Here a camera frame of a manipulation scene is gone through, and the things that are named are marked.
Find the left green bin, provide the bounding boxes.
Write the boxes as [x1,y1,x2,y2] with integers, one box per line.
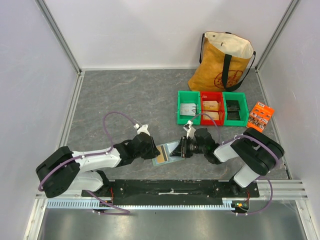
[177,90,202,125]

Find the aluminium frame rail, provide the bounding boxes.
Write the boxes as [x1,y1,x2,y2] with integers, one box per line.
[34,178,308,201]

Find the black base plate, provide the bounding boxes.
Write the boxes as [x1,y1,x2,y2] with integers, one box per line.
[93,179,260,201]

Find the silver cards in bin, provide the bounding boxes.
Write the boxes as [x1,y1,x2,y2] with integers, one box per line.
[179,103,197,116]

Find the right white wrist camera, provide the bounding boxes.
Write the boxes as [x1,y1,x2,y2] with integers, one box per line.
[183,120,196,139]

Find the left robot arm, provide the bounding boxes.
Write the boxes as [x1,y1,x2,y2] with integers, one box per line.
[35,132,160,198]

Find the red bin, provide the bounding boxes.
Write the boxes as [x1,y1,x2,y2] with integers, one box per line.
[200,91,225,126]

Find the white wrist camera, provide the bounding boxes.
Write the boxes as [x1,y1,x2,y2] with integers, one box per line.
[183,120,196,139]
[133,123,150,135]

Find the grey cable duct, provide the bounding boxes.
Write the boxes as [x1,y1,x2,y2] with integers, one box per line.
[46,198,235,211]

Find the yellow tote bag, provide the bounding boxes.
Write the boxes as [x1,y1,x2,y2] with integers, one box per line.
[188,31,256,92]

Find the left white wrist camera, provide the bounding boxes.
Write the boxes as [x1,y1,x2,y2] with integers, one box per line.
[133,123,150,135]

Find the light green card holder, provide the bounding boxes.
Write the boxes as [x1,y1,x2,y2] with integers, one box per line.
[152,140,184,167]

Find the green bin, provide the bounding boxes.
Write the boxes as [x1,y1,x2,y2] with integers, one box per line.
[177,90,202,125]
[222,92,249,127]

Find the orange packet box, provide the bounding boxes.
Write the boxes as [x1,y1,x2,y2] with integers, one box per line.
[246,101,275,133]

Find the brown cards in bin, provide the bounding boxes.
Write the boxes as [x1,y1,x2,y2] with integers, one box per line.
[202,100,224,121]

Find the black cards in bin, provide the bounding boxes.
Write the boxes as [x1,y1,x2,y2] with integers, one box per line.
[225,100,241,121]

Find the right green bin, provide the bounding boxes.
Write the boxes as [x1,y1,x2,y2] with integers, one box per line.
[222,92,249,127]

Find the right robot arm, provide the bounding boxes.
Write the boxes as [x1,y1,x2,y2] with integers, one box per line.
[170,127,285,197]

